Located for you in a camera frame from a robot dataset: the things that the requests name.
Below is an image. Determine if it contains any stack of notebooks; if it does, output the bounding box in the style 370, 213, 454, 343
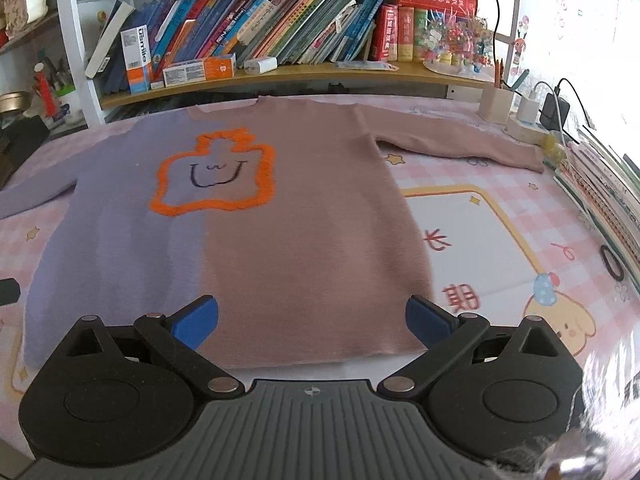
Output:
552, 125, 640, 267

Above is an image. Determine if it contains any row of books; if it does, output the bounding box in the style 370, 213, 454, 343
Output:
85, 0, 481, 96

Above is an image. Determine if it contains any colourful flower ornament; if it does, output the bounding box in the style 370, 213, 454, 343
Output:
422, 10, 501, 73

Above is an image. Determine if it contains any cup of pens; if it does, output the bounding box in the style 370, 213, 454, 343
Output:
50, 55, 83, 122

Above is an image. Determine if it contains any wooden bookshelf with white frame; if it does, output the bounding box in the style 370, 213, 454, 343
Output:
50, 0, 523, 127

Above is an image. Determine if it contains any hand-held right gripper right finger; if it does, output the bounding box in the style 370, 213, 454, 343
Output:
377, 295, 576, 402

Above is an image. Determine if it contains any dark clothing pile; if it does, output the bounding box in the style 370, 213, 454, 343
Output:
0, 116, 51, 191

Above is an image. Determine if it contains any black power adapter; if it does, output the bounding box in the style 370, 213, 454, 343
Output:
539, 94, 571, 133

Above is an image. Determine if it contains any tall white and orange box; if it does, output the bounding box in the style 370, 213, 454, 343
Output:
120, 25, 152, 96

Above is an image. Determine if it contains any white charger plug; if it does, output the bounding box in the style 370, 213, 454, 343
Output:
243, 56, 278, 75

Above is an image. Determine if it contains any black cable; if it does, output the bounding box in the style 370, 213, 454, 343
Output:
482, 0, 517, 92

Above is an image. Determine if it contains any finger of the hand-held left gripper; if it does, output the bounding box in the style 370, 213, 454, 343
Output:
0, 279, 22, 307

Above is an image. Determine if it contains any black hair tie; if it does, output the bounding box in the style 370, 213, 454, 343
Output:
600, 246, 625, 280

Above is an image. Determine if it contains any pink and purple sweater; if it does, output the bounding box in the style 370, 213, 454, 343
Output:
0, 97, 546, 372

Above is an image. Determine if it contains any white power strip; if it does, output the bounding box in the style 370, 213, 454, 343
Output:
507, 115, 563, 147

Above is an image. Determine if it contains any flat printed packet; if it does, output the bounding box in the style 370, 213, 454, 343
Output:
335, 60, 401, 72

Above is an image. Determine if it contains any beige pen holder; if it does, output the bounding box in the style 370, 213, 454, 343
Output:
477, 82, 516, 123

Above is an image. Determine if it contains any red tassel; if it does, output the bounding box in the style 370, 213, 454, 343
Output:
34, 62, 58, 121

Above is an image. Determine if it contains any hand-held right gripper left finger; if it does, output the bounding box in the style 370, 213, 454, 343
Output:
50, 295, 246, 402

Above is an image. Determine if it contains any round gold tin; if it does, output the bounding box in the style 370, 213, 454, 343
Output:
0, 91, 33, 116

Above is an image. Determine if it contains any yellow cup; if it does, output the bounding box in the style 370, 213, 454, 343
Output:
542, 135, 568, 168

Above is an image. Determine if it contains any white charger on strip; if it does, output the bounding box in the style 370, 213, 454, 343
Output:
515, 95, 543, 123

